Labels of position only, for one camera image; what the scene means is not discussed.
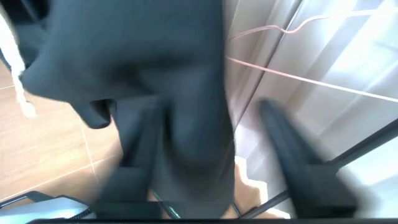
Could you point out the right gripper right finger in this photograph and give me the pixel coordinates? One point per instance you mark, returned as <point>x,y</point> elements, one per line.
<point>311,186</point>

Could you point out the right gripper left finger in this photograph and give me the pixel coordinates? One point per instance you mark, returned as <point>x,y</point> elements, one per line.
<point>130,186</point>

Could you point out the black shorts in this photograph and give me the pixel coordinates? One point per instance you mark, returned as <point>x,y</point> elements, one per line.
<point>140,56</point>

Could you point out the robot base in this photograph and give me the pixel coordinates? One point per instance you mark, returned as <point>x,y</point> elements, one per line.
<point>46,207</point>

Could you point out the black clothes rack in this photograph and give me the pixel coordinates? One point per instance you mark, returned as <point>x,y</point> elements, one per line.
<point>367,143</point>

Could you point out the pink clothes hanger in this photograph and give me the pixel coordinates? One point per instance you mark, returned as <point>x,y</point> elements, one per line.
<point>311,81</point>

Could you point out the beige curtain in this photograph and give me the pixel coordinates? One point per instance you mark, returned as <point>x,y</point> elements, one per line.
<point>342,46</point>

